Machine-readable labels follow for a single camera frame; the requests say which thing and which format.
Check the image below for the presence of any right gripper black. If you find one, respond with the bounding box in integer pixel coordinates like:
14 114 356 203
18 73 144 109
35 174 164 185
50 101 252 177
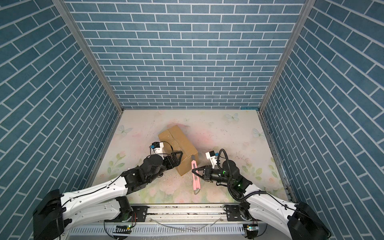
192 165 234 186

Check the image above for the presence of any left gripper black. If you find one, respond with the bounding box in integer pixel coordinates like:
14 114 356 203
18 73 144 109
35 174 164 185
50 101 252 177
146 151 184 185

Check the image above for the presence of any pink utility knife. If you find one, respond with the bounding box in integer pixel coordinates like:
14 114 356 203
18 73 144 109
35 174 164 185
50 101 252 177
191 155 201 195

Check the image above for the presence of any brown cardboard express box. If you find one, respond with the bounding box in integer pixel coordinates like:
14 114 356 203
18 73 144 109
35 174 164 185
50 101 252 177
158 125 199 176

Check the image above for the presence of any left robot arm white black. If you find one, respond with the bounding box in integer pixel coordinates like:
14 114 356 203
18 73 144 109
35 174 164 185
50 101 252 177
33 151 183 240

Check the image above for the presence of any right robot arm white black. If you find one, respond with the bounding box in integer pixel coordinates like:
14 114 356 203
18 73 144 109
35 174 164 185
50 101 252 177
192 160 332 240

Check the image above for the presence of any right controller board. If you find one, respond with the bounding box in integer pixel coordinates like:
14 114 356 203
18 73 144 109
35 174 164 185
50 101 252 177
243 224 259 239

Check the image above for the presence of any controller board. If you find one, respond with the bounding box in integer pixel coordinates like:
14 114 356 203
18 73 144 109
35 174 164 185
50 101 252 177
113 226 132 240
243 224 259 239

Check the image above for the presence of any left controller board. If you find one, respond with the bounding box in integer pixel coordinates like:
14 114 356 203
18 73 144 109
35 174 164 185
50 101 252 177
113 226 132 240

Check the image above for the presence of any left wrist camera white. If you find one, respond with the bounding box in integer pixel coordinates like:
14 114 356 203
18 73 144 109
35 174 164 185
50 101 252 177
150 142 165 155

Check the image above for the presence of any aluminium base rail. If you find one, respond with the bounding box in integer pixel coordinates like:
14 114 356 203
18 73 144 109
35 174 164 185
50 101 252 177
61 203 313 232

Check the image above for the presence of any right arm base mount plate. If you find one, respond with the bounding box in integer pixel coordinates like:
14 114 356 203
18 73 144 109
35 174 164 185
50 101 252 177
223 205 254 222

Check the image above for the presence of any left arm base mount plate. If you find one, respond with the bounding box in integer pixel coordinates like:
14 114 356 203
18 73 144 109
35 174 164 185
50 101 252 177
120 205 149 223

